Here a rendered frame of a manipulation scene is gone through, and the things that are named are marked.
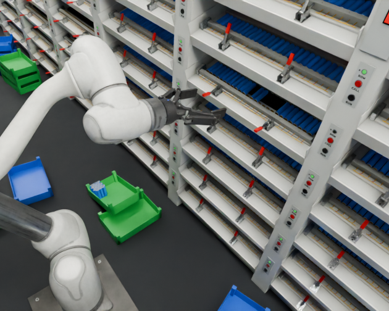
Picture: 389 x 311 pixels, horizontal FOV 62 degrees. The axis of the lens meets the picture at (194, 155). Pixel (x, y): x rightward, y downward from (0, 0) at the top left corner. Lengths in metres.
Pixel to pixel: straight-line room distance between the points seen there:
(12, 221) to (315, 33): 1.09
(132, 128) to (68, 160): 1.56
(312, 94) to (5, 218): 1.04
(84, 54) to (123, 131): 0.21
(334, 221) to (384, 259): 0.18
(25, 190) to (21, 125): 1.38
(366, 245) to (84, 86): 1.00
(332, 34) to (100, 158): 1.75
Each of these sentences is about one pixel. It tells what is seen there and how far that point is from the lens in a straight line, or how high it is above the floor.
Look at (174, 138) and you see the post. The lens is 1.67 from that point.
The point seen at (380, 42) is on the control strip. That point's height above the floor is 1.31.
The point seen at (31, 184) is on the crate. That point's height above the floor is 0.00.
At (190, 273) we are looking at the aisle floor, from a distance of 1.79.
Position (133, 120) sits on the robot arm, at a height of 1.11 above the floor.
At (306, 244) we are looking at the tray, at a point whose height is 0.51.
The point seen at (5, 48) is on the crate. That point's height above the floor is 0.11.
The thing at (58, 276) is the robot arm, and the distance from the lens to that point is 1.24.
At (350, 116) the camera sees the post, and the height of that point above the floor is 1.11.
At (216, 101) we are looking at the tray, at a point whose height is 0.88.
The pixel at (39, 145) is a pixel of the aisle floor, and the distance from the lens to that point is 2.52.
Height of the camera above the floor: 1.60
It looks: 44 degrees down
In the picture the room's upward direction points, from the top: 7 degrees clockwise
